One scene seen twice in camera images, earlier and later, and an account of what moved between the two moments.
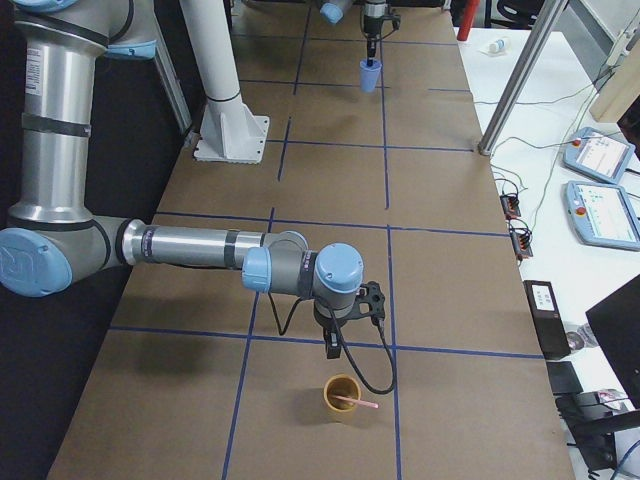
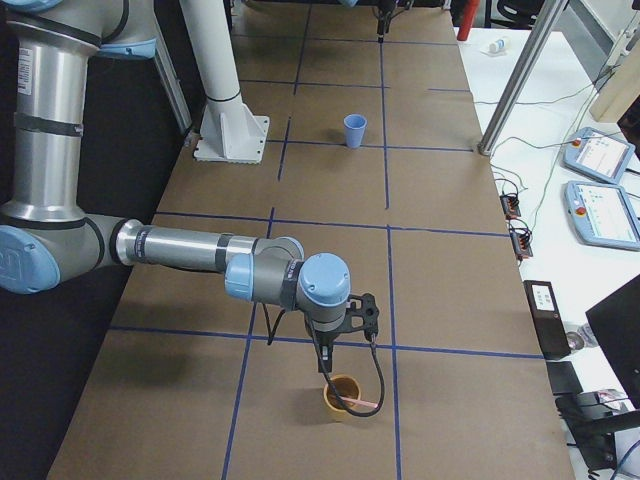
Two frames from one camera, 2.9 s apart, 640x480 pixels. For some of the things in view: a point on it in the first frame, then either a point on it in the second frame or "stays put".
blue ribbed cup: [369, 75] → [354, 125]
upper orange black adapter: [510, 206] stays put
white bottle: [496, 46] stays put
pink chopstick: [353, 400] stays put
